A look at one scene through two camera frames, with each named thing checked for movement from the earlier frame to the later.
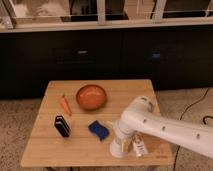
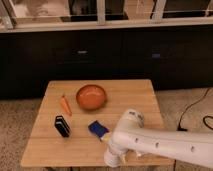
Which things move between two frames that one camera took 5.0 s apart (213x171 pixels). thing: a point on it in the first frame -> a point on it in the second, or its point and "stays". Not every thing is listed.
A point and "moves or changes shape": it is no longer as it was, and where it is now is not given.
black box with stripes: [62, 126] stays
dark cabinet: [171, 58] stays
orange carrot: [65, 105] stays
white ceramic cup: [116, 150] moves or changes shape
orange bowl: [91, 97] stays
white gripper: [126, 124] -> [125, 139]
